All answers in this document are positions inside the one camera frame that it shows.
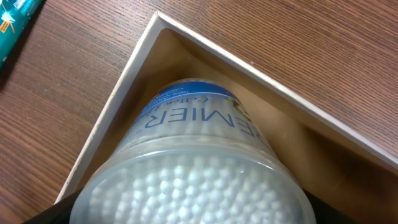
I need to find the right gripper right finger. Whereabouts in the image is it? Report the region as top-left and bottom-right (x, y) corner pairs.
(304, 190), (354, 224)

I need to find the Colgate toothpaste tube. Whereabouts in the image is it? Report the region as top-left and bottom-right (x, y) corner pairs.
(0, 0), (44, 67)

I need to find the cotton swab jar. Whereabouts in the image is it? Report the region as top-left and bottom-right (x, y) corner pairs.
(70, 79), (316, 223)

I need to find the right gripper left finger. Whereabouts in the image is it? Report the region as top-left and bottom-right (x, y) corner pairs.
(22, 189), (81, 224)

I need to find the white cardboard box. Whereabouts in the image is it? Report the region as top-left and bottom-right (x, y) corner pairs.
(58, 12), (397, 223)

